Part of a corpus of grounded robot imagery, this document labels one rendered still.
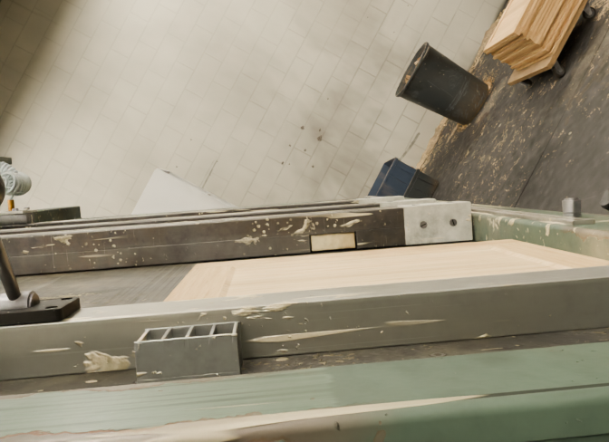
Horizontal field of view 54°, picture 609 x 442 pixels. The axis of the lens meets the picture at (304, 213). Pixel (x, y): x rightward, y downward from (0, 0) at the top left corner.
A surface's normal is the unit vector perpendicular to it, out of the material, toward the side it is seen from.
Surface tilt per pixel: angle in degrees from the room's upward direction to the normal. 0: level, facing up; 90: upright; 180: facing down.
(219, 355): 89
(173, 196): 90
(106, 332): 90
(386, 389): 58
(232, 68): 90
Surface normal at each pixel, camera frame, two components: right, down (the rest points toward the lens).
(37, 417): -0.07, -1.00
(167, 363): 0.06, 0.02
